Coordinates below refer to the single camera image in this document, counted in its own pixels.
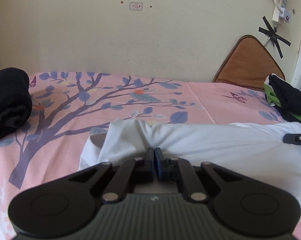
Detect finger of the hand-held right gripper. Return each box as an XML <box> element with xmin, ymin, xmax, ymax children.
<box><xmin>283</xmin><ymin>131</ymin><xmax>301</xmax><ymax>147</ymax></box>

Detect white power strip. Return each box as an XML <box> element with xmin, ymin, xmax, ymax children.
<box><xmin>273</xmin><ymin>0</ymin><xmax>289</xmax><ymax>26</ymax></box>

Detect brown mesh cushion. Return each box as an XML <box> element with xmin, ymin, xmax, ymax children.
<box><xmin>213</xmin><ymin>35</ymin><xmax>286</xmax><ymax>92</ymax></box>

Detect green and black garment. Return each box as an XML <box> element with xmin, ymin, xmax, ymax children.
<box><xmin>263</xmin><ymin>73</ymin><xmax>301</xmax><ymax>131</ymax></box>

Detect black tape cross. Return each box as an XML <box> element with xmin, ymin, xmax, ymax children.
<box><xmin>258</xmin><ymin>16</ymin><xmax>291</xmax><ymax>59</ymax></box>

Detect white adapter with red mark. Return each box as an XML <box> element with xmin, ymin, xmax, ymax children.
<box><xmin>278</xmin><ymin>7</ymin><xmax>291</xmax><ymax>24</ymax></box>

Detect white garment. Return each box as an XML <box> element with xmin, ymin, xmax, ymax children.
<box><xmin>78</xmin><ymin>119</ymin><xmax>301</xmax><ymax>213</ymax></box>

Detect black knit garment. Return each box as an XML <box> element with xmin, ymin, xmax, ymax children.
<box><xmin>0</xmin><ymin>67</ymin><xmax>33</xmax><ymax>144</ymax></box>

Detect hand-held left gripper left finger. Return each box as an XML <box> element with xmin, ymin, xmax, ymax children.
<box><xmin>68</xmin><ymin>148</ymin><xmax>155</xmax><ymax>204</ymax></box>

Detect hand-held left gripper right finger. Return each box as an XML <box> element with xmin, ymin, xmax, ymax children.
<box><xmin>155</xmin><ymin>148</ymin><xmax>243</xmax><ymax>204</ymax></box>

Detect pink tree print bedsheet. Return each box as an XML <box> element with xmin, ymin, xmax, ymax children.
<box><xmin>0</xmin><ymin>71</ymin><xmax>301</xmax><ymax>240</ymax></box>

